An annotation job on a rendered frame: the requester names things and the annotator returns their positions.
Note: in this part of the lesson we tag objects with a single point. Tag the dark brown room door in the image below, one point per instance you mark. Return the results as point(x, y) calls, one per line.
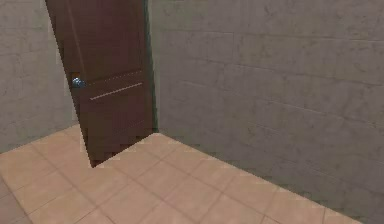
point(110, 100)

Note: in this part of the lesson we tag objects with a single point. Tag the silver round door knob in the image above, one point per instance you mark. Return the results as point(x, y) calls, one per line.
point(78, 82)

